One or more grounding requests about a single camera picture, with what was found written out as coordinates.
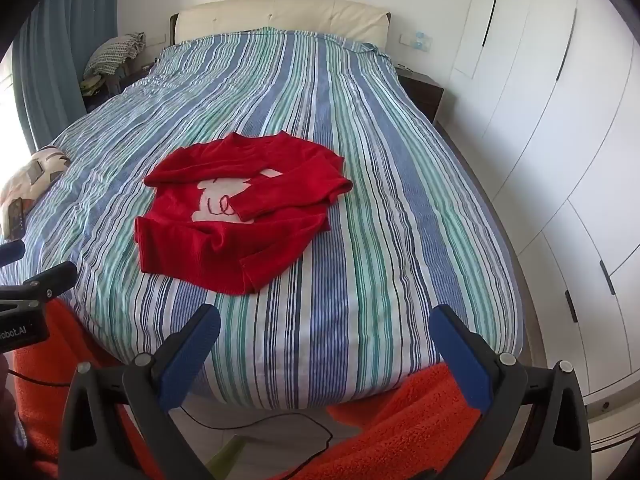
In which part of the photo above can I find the red knit sweater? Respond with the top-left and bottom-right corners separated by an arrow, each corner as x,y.
134,131 -> 354,295

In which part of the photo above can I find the white wardrobe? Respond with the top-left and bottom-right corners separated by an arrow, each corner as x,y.
434,0 -> 640,403

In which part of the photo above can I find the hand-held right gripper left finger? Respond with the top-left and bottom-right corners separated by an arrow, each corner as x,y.
59,303 -> 222,480

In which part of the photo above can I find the black cable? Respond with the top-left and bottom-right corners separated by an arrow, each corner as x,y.
5,369 -> 334,480

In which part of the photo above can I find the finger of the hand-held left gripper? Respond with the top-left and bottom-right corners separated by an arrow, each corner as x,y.
0,261 -> 79,307
0,239 -> 26,267

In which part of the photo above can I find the pile of clothes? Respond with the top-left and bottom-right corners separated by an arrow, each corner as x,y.
80,75 -> 110,97

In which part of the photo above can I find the striped bed cover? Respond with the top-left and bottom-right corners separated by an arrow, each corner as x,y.
0,27 -> 524,409

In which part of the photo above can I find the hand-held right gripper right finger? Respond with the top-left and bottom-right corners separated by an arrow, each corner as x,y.
430,304 -> 593,480

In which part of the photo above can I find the patterned cushion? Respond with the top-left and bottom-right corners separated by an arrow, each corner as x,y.
0,145 -> 71,239

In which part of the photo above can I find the cream padded headboard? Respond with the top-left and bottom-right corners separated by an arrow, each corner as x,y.
170,0 -> 391,55

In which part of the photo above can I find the checked folded blanket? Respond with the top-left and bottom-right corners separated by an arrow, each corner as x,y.
82,32 -> 146,79

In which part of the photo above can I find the dark wooden nightstand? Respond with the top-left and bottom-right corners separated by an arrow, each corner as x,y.
82,62 -> 157,112
395,67 -> 445,122

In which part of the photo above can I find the blue curtain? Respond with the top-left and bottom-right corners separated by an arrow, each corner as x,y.
12,0 -> 121,154

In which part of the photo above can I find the window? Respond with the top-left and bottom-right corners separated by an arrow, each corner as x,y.
0,57 -> 32,163

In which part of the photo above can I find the green plastic object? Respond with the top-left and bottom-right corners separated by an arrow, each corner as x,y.
204,436 -> 257,480

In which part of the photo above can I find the orange fleece clothing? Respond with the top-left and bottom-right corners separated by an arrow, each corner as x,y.
9,300 -> 483,480

